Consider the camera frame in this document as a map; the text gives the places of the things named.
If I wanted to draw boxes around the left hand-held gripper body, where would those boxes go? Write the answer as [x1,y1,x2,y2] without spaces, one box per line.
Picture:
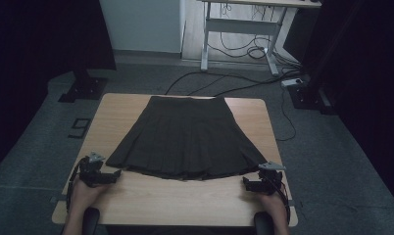
[75,151,107,189]

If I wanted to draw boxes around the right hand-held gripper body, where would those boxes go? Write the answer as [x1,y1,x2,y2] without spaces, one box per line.
[257,161,287,197]

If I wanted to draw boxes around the dark pleated skirt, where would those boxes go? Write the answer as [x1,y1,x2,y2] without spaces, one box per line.
[105,95,268,181]

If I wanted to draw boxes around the person's right hand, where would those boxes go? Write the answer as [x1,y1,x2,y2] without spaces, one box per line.
[257,191,290,217]

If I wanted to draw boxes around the person's left hand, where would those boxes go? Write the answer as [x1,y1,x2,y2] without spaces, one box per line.
[69,178,110,211]

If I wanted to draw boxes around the black chair armrest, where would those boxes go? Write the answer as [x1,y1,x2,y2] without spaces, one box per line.
[81,207,101,235]
[253,211,274,235]

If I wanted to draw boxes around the black stand base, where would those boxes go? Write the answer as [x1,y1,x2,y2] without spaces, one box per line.
[287,77,337,116]
[58,69,109,104]

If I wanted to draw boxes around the white power strip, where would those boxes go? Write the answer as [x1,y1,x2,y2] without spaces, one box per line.
[280,77,304,88]

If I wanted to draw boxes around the dark curtain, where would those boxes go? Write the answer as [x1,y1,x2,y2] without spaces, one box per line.
[284,0,394,213]
[0,0,118,177]

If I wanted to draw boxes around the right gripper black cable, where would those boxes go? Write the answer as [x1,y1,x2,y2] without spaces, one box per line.
[271,175,291,225]

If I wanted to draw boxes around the thin looping black floor cable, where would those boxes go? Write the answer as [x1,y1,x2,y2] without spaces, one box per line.
[275,87,298,143]

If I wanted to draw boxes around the long black floor cable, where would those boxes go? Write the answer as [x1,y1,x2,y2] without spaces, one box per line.
[165,68,305,98]

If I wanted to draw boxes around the coiled black cable under desk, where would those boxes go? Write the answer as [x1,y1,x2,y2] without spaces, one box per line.
[207,31,278,61]

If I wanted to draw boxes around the white metal frame desk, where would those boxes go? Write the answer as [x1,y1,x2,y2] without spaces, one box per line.
[198,0,322,78]

